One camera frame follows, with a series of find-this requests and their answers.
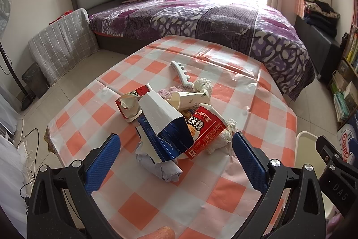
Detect white trash bin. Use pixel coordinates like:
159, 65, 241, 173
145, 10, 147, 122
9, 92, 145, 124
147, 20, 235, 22
294, 131, 338, 227

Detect white tissue ball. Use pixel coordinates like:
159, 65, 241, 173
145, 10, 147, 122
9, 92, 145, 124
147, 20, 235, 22
194, 78, 213, 97

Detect white plastic comb piece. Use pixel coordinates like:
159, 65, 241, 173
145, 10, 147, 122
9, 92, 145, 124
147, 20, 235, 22
171, 61, 194, 88

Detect wooden bookshelf with books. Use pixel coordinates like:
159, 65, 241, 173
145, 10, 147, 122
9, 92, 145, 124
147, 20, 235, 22
330, 24, 357, 129

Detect blue white paper carton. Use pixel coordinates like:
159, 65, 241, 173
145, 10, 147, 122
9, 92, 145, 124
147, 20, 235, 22
137, 91, 194, 164

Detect purple patterned bedspread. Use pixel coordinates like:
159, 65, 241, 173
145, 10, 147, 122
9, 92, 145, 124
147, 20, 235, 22
89, 0, 315, 100

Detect black floor cable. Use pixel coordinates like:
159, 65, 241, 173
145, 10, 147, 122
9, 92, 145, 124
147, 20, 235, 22
15, 127, 41, 200

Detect white tissue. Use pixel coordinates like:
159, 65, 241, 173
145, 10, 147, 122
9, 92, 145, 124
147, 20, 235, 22
206, 119, 237, 157

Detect grey plaid covered furniture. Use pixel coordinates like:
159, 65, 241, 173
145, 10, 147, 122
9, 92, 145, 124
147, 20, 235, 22
28, 8, 98, 85

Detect person's fingers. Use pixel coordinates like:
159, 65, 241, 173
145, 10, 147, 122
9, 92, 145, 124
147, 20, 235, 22
138, 226, 175, 239

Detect small black trash bin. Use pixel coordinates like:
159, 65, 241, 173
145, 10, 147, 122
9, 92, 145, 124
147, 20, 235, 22
22, 62, 50, 99

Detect white paper cup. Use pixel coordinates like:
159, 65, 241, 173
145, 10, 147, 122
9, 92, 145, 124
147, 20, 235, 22
169, 89, 210, 111

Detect black storage bench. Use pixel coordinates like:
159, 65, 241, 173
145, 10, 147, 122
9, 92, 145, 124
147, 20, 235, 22
294, 16, 342, 85

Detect pile of dark clothes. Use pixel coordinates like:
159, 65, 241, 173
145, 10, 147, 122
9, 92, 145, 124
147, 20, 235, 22
303, 0, 340, 38

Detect torn red white wrapper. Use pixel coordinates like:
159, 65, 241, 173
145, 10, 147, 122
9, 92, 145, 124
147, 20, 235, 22
115, 84, 152, 123

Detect grey white paper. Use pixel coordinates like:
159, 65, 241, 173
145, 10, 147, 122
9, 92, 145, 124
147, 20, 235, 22
135, 142, 183, 183

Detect red instant noodle cup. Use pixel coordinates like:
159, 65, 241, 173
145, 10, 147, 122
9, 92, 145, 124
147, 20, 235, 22
184, 103, 228, 159

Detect black floor lamp stand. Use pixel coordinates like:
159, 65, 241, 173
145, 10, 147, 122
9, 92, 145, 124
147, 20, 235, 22
0, 43, 36, 112

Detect blue white Ganten box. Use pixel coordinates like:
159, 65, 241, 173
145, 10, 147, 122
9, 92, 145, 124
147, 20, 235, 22
337, 112, 357, 164

